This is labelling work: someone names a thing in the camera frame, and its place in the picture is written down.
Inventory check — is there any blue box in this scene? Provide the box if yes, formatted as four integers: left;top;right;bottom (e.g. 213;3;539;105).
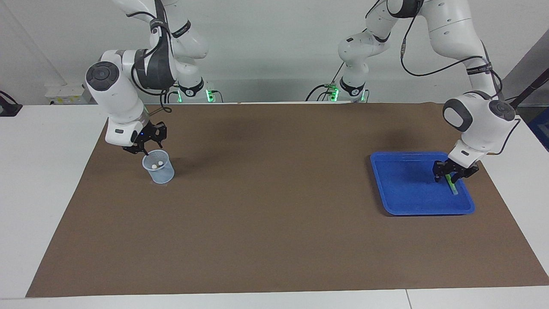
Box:
530;107;549;151

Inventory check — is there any black clamp mount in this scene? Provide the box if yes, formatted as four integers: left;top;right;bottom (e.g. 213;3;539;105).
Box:
0;91;23;117

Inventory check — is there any black pole stand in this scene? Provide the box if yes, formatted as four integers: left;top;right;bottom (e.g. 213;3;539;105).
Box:
500;69;549;114

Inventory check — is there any translucent plastic cup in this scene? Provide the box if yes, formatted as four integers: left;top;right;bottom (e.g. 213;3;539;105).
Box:
142;149;175;184

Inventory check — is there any white power strip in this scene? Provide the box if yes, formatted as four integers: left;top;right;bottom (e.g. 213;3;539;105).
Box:
45;84;93;105

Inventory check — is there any brown table mat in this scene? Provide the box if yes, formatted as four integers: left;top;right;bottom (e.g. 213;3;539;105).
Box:
26;103;549;298

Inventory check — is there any blue plastic tray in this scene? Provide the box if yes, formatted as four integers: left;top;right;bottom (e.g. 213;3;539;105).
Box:
370;151;476;216

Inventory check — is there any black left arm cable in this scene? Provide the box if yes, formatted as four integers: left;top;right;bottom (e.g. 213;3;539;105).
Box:
365;0;522;156

